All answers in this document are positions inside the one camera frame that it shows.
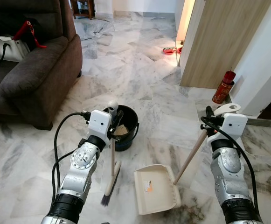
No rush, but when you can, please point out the red strap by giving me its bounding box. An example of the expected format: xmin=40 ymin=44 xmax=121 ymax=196
xmin=13 ymin=20 xmax=47 ymax=49

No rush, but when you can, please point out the dark brown fabric sofa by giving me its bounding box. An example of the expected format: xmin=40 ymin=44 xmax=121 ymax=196
xmin=0 ymin=0 xmax=83 ymax=131

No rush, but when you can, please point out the white bag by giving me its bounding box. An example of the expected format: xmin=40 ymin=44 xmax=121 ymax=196
xmin=0 ymin=35 xmax=31 ymax=63

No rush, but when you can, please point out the cream dustpan with wooden handle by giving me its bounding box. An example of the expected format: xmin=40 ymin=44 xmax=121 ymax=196
xmin=134 ymin=103 xmax=242 ymax=216

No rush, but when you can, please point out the red spray can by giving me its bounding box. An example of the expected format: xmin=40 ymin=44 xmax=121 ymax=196
xmin=212 ymin=71 xmax=236 ymax=104

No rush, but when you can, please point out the wooden handled cream broom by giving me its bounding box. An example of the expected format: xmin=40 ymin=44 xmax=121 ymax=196
xmin=101 ymin=100 xmax=123 ymax=207

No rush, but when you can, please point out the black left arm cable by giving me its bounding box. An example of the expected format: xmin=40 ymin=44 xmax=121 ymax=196
xmin=51 ymin=111 xmax=91 ymax=206

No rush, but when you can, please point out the dark wooden furniture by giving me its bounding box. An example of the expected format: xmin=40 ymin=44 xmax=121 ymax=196
xmin=70 ymin=0 xmax=96 ymax=20

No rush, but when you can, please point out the black plastic bucket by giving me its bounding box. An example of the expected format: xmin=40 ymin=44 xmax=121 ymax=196
xmin=103 ymin=105 xmax=139 ymax=152

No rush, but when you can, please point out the brown cardboard piece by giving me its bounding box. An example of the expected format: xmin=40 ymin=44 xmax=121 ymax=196
xmin=116 ymin=125 xmax=129 ymax=137

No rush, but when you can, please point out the light wooden panel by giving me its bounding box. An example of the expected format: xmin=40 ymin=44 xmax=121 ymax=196
xmin=179 ymin=0 xmax=271 ymax=89

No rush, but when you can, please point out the small red bowl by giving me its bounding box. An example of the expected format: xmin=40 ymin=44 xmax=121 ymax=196
xmin=162 ymin=46 xmax=182 ymax=55

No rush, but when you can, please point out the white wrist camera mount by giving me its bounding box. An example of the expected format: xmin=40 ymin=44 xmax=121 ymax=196
xmin=217 ymin=113 xmax=248 ymax=137
xmin=88 ymin=110 xmax=112 ymax=137

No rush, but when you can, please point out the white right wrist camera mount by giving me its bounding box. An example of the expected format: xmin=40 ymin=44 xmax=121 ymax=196
xmin=217 ymin=113 xmax=248 ymax=137

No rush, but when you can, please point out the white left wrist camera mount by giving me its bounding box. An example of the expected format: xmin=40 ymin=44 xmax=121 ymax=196
xmin=88 ymin=110 xmax=112 ymax=137

